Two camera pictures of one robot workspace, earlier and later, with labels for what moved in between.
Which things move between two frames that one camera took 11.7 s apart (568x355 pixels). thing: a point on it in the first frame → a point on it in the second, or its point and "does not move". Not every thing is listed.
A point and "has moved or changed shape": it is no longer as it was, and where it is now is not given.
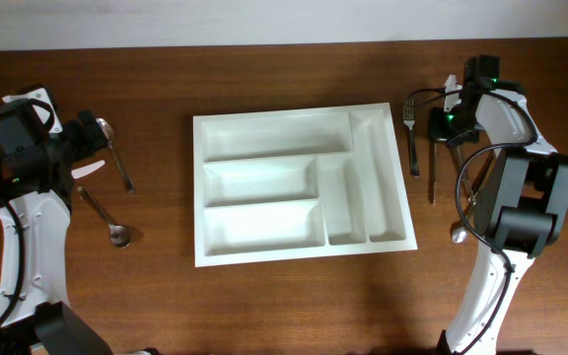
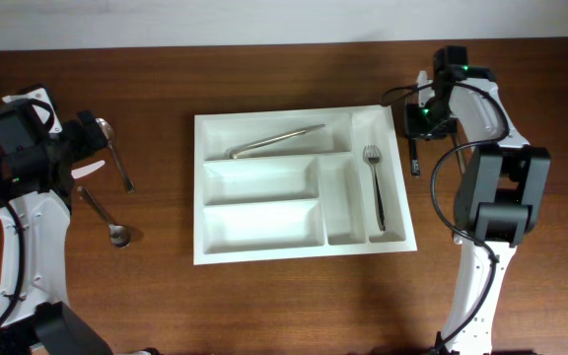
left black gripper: x=89 y=146 does not move
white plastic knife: x=83 y=170 does not move
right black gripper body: x=451 y=125 → x=431 y=119
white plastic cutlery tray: x=302 y=183 does not move
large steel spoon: x=110 y=135 does not move
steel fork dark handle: x=479 y=178 has moved or changed shape
